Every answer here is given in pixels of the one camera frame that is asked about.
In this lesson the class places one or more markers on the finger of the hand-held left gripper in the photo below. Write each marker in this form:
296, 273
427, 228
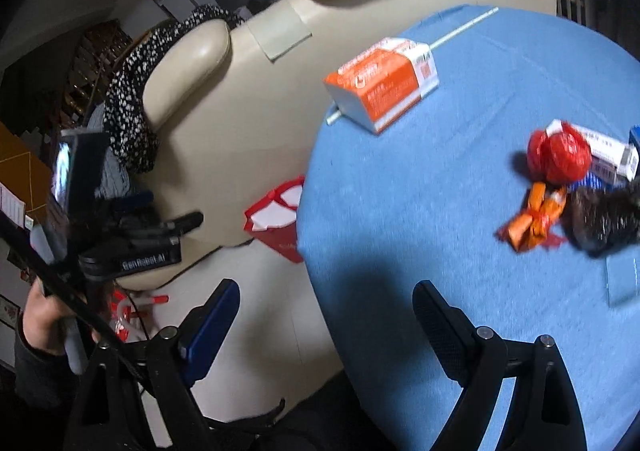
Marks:
182, 222
132, 201

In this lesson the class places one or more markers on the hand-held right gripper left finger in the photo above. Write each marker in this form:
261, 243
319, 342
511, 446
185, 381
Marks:
210, 336

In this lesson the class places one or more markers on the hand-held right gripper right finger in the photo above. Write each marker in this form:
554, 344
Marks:
440, 331

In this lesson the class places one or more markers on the red white paper bag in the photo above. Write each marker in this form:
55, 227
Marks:
270, 218

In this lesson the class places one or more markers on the orange wrapper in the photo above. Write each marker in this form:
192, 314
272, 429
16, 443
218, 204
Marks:
537, 216

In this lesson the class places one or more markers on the black plastic bag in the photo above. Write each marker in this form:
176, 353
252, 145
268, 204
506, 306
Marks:
600, 221

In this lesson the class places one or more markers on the red plastic bag ball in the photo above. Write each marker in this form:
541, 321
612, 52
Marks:
562, 153

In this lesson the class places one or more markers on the white carton box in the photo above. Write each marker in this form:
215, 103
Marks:
610, 151

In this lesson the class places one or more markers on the person's left forearm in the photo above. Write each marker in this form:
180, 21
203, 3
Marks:
37, 376

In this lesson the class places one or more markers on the person's left hand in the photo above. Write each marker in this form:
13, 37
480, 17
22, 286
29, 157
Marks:
42, 316

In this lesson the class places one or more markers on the grey knit cloth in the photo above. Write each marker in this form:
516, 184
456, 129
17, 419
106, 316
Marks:
116, 178

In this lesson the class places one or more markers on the red white plastic bag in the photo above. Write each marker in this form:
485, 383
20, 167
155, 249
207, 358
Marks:
125, 318

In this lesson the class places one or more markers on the beige leather sofa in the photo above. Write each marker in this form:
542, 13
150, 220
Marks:
225, 131

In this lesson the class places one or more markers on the black white patterned cloth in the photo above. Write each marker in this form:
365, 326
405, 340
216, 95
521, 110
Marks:
130, 96

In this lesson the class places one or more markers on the brown cardboard box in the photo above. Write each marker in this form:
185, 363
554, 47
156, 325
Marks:
20, 166

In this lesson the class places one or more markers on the wooden lattice shelf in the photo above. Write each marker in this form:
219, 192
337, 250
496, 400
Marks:
87, 76

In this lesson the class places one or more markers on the pale blue paper piece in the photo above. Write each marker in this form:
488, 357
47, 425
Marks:
622, 281

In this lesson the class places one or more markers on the orange white cardboard box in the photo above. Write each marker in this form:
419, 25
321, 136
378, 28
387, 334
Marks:
385, 81

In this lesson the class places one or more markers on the blue cardboard box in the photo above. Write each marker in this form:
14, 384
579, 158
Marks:
635, 138

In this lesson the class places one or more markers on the white plastic straw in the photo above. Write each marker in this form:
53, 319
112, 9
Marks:
460, 30

